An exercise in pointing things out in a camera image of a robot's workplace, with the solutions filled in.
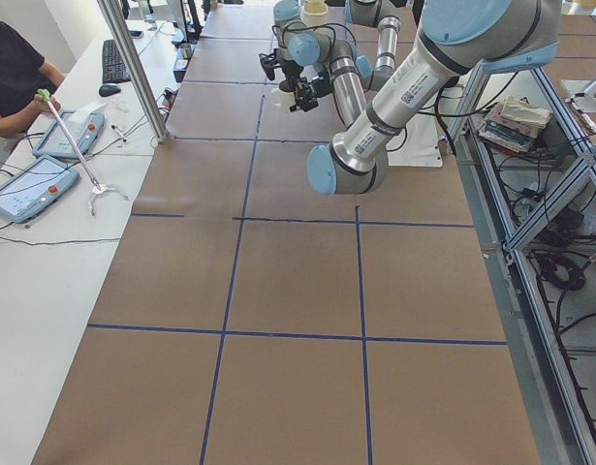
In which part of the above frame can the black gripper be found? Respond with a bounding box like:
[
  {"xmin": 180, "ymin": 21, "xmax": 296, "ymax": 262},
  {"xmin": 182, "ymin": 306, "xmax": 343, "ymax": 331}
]
[{"xmin": 287, "ymin": 72, "xmax": 327, "ymax": 112}]

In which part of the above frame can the white ribbed HOME mug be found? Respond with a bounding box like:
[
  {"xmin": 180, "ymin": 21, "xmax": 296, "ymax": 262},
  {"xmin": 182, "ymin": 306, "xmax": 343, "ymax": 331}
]
[{"xmin": 270, "ymin": 87, "xmax": 295, "ymax": 111}]

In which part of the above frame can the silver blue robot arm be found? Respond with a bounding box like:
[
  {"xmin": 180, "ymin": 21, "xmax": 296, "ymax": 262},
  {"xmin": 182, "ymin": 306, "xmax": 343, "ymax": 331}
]
[
  {"xmin": 259, "ymin": 1, "xmax": 406, "ymax": 127},
  {"xmin": 307, "ymin": 0, "xmax": 561, "ymax": 195}
]

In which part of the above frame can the black keyboard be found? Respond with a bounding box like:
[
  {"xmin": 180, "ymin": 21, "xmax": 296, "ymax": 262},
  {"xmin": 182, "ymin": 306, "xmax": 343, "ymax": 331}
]
[{"xmin": 102, "ymin": 39, "xmax": 131, "ymax": 84}]

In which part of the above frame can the black marker pen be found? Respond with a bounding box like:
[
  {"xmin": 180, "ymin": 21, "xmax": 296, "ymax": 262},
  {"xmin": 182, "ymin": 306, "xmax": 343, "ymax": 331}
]
[{"xmin": 111, "ymin": 125, "xmax": 127, "ymax": 143}]

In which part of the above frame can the black computer mouse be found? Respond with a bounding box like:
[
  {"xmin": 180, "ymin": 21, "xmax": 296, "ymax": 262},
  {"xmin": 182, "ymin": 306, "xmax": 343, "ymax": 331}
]
[{"xmin": 98, "ymin": 83, "xmax": 121, "ymax": 98}]

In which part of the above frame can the stack of books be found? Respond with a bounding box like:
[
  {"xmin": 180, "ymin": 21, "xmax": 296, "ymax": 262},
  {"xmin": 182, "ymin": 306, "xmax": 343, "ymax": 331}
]
[{"xmin": 478, "ymin": 96, "xmax": 552, "ymax": 153}]

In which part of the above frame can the upper teach pendant tablet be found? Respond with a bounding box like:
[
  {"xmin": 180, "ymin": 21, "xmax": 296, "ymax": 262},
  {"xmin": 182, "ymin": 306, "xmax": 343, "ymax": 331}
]
[{"xmin": 32, "ymin": 110, "xmax": 106, "ymax": 160}]

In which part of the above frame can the teach pendant tablet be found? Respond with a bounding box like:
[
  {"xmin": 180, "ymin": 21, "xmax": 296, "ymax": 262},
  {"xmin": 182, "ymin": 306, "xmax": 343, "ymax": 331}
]
[
  {"xmin": 0, "ymin": 155, "xmax": 79, "ymax": 224},
  {"xmin": 32, "ymin": 110, "xmax": 106, "ymax": 160}
]

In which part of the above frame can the pink reacher grabber stick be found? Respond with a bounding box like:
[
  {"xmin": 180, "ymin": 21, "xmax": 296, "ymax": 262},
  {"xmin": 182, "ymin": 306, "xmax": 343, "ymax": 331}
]
[{"xmin": 37, "ymin": 89, "xmax": 130, "ymax": 216}]

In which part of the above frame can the seated person in black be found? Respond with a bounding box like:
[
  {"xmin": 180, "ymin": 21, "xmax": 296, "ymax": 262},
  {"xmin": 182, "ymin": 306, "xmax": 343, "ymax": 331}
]
[{"xmin": 0, "ymin": 20, "xmax": 65, "ymax": 139}]

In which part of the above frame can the lower teach pendant tablet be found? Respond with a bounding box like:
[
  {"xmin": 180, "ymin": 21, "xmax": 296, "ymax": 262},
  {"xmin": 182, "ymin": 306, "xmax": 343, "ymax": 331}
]
[{"xmin": 0, "ymin": 155, "xmax": 79, "ymax": 224}]

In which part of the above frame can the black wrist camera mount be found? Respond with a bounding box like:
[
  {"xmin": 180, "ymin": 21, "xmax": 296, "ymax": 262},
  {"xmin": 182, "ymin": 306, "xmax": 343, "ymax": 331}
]
[{"xmin": 258, "ymin": 47, "xmax": 292, "ymax": 81}]

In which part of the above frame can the white pillar with base plate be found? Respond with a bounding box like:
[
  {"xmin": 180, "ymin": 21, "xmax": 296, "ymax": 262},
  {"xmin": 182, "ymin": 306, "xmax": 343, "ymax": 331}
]
[{"xmin": 387, "ymin": 114, "xmax": 443, "ymax": 169}]

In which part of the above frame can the aluminium frame post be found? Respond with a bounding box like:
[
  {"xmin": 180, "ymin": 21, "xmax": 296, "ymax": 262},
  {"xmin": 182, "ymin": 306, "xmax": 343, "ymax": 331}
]
[{"xmin": 97, "ymin": 0, "xmax": 168, "ymax": 143}]

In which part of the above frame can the aluminium side frame rack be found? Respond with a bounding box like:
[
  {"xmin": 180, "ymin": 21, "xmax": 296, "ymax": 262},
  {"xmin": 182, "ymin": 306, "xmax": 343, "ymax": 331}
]
[{"xmin": 439, "ymin": 56, "xmax": 596, "ymax": 464}]

